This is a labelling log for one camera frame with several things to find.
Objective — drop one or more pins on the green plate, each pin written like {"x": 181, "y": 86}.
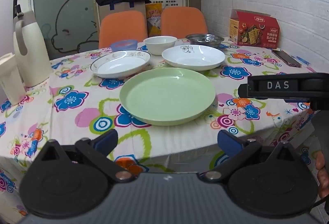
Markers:
{"x": 167, "y": 96}

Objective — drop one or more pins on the yellow snack packet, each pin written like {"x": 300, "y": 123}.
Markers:
{"x": 153, "y": 21}

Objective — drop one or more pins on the floral tablecloth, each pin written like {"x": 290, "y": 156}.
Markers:
{"x": 77, "y": 110}

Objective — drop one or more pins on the white plate with grey print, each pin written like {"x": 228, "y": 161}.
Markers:
{"x": 192, "y": 58}

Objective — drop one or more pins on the brown paper bag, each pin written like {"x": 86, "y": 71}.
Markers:
{"x": 120, "y": 8}

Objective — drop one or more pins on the steel bowl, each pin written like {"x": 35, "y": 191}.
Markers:
{"x": 205, "y": 39}

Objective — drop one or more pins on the white plate with gold rim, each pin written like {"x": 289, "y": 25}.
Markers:
{"x": 120, "y": 66}

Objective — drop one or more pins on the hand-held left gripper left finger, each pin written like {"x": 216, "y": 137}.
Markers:
{"x": 106, "y": 140}

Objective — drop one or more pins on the beige plastic container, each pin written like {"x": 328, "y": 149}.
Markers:
{"x": 10, "y": 77}

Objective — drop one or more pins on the person's right hand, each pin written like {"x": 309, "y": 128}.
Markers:
{"x": 323, "y": 172}

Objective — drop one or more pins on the white thermos jug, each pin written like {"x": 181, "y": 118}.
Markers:
{"x": 30, "y": 54}

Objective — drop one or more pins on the white bowl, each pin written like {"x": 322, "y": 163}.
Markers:
{"x": 159, "y": 46}

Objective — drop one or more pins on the blue plastic bowl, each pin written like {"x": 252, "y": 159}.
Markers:
{"x": 123, "y": 45}

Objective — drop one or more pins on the glass panel with cat drawing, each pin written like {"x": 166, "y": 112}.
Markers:
{"x": 61, "y": 8}

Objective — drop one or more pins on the smartphone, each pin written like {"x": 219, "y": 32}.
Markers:
{"x": 286, "y": 58}

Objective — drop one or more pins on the orange chair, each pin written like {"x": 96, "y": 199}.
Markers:
{"x": 183, "y": 22}
{"x": 123, "y": 28}

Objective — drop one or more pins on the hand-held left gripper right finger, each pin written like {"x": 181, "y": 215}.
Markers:
{"x": 229, "y": 140}

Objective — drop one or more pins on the red cracker box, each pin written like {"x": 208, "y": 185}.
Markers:
{"x": 257, "y": 31}

